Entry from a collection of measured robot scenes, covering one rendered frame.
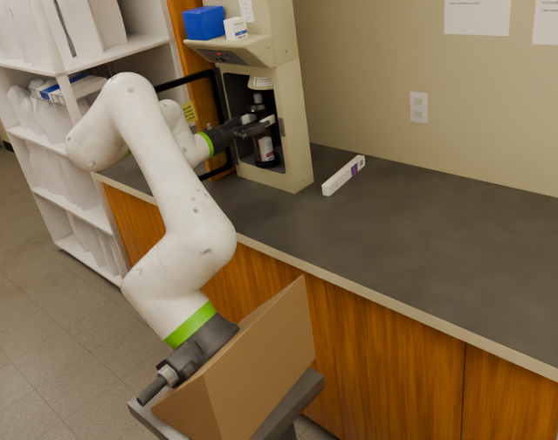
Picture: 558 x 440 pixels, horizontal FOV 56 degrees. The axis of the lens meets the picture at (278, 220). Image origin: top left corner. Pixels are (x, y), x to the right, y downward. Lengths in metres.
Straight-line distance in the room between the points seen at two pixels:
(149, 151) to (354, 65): 1.17
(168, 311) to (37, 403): 1.85
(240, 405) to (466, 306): 0.63
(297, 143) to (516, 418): 1.09
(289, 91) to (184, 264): 0.95
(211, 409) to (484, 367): 0.71
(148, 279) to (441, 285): 0.77
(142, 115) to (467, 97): 1.13
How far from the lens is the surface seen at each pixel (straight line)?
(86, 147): 1.32
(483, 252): 1.58
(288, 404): 1.19
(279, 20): 1.77
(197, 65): 2.03
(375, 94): 2.10
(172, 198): 1.07
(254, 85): 1.90
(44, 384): 2.96
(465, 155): 1.99
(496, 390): 1.46
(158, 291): 1.09
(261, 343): 1.05
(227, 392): 1.02
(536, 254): 1.60
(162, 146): 1.14
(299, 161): 1.92
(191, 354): 1.10
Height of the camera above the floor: 1.84
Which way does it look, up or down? 30 degrees down
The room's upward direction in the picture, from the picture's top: 9 degrees counter-clockwise
